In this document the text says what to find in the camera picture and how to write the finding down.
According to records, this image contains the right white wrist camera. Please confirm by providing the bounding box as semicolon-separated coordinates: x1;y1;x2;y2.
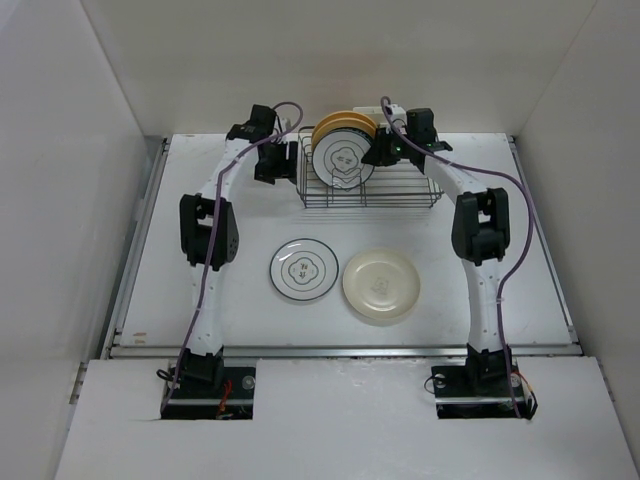
382;102;407;133

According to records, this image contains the white cutlery holder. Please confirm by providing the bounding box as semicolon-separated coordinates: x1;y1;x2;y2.
352;106;387;126

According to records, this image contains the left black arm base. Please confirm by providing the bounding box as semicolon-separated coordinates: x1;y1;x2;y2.
160;365;256;421

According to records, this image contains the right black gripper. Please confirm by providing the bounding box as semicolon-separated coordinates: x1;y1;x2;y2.
361;126;414;166

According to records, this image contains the cream plate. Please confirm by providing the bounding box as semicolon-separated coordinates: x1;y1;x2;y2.
342;248;421;327

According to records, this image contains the metal wire dish rack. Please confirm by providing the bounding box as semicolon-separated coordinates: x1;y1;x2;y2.
296;129;444;208

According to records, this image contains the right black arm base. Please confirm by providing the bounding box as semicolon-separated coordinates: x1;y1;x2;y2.
424;364;539;420

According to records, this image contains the front yellow plate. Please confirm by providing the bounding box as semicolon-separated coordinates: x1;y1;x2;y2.
311;120;377;149

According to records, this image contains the rear yellow plate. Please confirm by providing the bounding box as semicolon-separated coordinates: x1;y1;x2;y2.
314;110;377;130

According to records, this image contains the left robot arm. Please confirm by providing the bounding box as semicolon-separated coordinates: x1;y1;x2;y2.
177;101;303;397

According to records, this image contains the white plate green rim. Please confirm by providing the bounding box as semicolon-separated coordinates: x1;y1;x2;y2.
269;238;340;302

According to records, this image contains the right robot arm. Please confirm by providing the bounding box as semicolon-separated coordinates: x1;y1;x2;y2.
365;96;511;394

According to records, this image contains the yellow plate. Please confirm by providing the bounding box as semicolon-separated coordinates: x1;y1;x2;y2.
314;110;377;130
311;120;377;149

